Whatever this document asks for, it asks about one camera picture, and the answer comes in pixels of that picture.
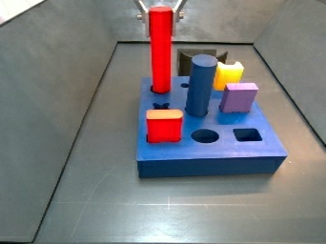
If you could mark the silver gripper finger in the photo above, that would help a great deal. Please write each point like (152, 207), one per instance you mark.
(178, 14)
(143, 16)

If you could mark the red hexagon peg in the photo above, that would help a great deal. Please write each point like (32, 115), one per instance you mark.
(160, 44)

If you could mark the blue shape sorting board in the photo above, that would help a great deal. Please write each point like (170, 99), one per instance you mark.
(222, 143)

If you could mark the black curved block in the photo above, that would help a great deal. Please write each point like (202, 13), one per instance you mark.
(184, 56)

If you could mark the blue cylinder peg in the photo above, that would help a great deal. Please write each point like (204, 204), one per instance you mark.
(203, 67)

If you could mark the yellow curved block peg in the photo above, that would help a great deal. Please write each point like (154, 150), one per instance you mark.
(228, 73)

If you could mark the purple rectangular block peg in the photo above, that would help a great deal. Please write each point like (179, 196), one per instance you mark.
(238, 97)

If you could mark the red block peg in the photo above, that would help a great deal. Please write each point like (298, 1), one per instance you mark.
(164, 125)

